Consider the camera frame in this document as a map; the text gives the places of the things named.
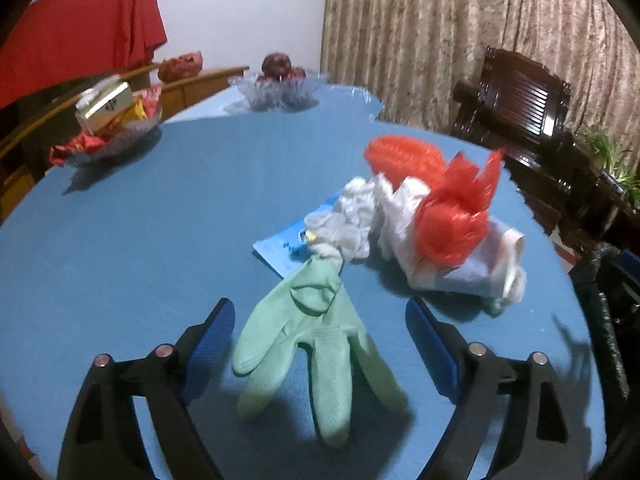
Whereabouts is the small red foam net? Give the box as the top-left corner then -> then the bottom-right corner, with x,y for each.
413,150 -> 504,268

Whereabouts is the gold white box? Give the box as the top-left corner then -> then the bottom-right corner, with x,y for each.
75,80 -> 134,134

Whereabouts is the beige patterned curtain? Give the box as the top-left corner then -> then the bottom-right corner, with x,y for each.
321,0 -> 639,165

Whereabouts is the white crumpled tissue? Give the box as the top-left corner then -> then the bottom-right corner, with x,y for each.
304,174 -> 431,263

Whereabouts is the orange foam fruit net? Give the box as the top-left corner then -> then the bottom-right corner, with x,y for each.
363,134 -> 447,190

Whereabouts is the light blue under tablecloth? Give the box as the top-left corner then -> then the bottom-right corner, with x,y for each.
164,84 -> 384,124

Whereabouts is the dark wooden side table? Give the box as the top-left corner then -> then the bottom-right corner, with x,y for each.
559,170 -> 639,256

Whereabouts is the black trash bin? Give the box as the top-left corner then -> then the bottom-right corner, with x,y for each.
570,243 -> 639,463

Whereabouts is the dark wooden armchair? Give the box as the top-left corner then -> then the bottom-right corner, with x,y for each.
450,47 -> 590,233

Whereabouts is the glass fruit bowl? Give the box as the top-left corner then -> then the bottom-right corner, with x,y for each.
228,70 -> 329,112

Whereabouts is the red cloth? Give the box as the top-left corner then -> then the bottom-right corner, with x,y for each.
1,0 -> 167,107

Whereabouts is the green rubber glove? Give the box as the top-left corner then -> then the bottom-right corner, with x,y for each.
232,256 -> 408,448

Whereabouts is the white blue paper cup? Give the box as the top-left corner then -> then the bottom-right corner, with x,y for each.
399,213 -> 528,313

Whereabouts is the green potted plant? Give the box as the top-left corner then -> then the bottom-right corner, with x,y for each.
578,125 -> 639,211

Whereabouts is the blue paper card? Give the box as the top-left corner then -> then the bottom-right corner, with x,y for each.
253,219 -> 319,278

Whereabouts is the glass snack bowl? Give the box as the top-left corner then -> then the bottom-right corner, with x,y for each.
49,86 -> 163,168

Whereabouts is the red carved ornament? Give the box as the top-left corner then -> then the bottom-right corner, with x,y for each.
157,51 -> 203,84

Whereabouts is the dark red fruit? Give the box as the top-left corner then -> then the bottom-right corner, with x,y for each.
257,52 -> 306,82

